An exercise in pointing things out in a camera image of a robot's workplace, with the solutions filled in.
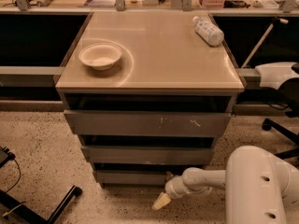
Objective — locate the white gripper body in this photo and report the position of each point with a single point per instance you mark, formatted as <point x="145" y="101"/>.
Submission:
<point x="173" y="188"/>

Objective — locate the grey bottom drawer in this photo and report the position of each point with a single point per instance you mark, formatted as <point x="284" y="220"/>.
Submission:
<point x="130" y="178"/>

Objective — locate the grey drawer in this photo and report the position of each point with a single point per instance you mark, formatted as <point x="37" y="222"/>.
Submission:
<point x="139" y="123"/>
<point x="147" y="155"/>
<point x="130" y="178"/>

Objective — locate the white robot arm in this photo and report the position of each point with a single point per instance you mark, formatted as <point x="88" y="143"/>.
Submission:
<point x="257" y="184"/>

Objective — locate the grey drawer cabinet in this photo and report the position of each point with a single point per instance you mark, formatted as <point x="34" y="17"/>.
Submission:
<point x="165" y="67"/>

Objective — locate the grey middle drawer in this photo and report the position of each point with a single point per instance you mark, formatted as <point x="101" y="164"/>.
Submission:
<point x="147" y="155"/>

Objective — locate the grey top drawer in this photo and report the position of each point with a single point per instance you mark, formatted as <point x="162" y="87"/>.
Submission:
<point x="139" y="123"/>

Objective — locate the white paper bowl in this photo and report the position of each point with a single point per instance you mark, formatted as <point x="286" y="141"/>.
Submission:
<point x="100" y="56"/>

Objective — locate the clear plastic water bottle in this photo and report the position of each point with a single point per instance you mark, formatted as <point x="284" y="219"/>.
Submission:
<point x="211" y="33"/>

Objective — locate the black metal stand base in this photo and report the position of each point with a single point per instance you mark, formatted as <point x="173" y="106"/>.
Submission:
<point x="42" y="212"/>

